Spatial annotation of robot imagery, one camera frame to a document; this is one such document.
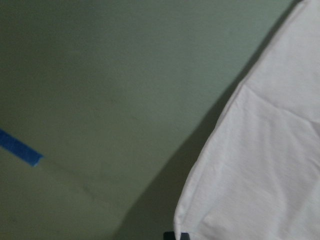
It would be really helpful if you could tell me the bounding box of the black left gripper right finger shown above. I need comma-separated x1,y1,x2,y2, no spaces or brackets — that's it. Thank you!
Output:
180,232,190,240

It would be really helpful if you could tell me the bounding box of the pink Snoopy t-shirt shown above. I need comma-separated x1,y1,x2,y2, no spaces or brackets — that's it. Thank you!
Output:
173,0,320,240

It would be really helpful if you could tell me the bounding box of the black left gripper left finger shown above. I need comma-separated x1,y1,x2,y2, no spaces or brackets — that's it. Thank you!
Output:
163,231,176,240

